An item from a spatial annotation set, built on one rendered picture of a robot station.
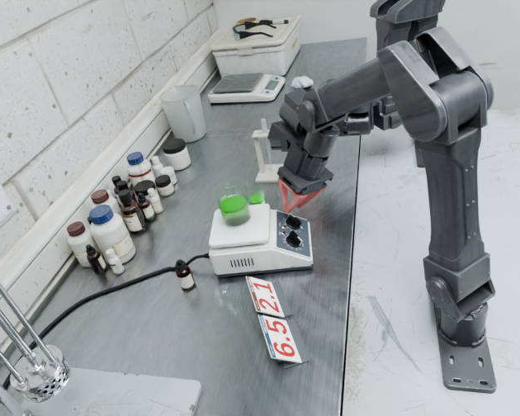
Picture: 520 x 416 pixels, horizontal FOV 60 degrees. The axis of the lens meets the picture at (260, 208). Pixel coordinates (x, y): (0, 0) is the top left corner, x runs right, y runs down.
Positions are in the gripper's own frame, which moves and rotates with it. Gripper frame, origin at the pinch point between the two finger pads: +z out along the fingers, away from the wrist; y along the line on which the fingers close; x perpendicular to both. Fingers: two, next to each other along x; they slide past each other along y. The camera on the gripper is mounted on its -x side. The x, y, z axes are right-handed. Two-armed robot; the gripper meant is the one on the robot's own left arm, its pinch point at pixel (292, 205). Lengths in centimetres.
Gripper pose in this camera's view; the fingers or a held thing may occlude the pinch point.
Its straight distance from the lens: 93.2
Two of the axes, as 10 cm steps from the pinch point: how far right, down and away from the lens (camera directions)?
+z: -2.5, 7.3, 6.3
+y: -7.5, 2.7, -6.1
